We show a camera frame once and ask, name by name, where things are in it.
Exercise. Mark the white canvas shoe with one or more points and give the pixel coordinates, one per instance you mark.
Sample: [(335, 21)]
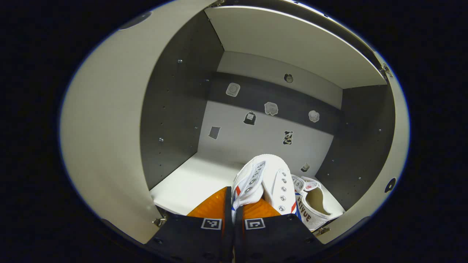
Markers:
[(305, 215), (270, 171)]

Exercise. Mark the white shoe cabinet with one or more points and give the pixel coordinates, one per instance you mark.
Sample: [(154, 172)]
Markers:
[(256, 146)]

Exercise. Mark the white shoe cabinet door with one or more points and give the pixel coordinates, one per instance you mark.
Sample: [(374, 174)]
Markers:
[(106, 128), (400, 153)]

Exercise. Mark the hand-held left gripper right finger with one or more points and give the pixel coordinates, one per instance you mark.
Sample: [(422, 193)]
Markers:
[(278, 237)]

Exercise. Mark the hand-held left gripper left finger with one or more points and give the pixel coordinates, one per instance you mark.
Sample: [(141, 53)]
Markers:
[(228, 208)]

